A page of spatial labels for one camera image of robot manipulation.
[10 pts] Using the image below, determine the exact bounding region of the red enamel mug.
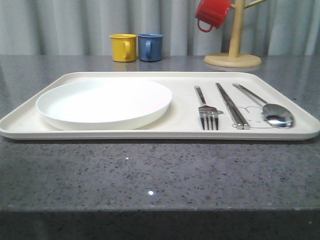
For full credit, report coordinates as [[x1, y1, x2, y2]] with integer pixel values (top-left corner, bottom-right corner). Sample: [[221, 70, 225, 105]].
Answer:
[[195, 0, 232, 33]]

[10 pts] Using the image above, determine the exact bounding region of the wooden mug tree stand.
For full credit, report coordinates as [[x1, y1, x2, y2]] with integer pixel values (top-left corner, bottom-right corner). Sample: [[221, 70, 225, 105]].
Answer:
[[203, 0, 264, 68]]

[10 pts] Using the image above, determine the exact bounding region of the steel fork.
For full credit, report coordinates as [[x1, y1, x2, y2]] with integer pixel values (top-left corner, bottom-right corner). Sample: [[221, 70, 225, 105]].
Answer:
[[194, 85, 219, 131]]

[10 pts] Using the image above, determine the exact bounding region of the cream rabbit serving tray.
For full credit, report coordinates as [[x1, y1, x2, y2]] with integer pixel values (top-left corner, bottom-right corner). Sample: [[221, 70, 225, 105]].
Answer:
[[0, 71, 320, 140]]

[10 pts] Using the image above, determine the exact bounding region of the white round plate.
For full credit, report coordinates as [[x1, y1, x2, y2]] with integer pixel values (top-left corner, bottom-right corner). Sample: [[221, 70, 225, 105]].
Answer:
[[35, 78, 173, 131]]

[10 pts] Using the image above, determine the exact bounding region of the yellow enamel mug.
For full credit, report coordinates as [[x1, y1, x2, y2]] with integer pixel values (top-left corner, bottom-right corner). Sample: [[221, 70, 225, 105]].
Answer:
[[109, 33, 137, 62]]

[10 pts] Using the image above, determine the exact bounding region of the blue enamel mug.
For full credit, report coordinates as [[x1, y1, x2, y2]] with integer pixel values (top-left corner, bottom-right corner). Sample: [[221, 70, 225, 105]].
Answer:
[[138, 33, 164, 62]]

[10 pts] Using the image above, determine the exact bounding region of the steel spoon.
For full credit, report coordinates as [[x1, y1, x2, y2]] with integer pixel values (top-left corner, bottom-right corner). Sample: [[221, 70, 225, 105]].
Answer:
[[232, 83, 296, 129]]

